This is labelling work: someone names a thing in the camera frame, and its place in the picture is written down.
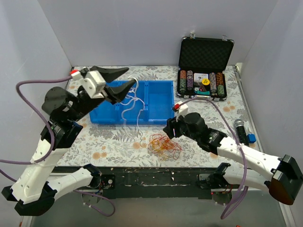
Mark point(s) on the floral table mat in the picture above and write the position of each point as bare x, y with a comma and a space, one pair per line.
138, 145

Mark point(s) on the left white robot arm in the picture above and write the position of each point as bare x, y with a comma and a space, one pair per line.
33, 193

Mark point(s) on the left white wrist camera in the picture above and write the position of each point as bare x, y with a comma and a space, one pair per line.
94, 84

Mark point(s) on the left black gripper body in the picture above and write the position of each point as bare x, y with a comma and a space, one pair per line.
105, 95

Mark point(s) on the small blue block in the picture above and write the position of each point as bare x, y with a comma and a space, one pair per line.
251, 138

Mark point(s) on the blue three-compartment bin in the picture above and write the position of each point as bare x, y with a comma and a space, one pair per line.
151, 104

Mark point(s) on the black poker chip case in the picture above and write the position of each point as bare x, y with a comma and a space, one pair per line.
201, 66

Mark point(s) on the black microphone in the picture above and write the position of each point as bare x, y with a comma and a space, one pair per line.
240, 129

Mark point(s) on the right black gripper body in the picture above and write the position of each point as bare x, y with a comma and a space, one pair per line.
171, 129

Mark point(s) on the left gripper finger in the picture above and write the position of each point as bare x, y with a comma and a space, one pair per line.
118, 94
110, 75

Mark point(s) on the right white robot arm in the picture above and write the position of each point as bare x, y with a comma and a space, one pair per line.
281, 177

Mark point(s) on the black base beam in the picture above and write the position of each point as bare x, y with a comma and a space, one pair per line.
161, 182

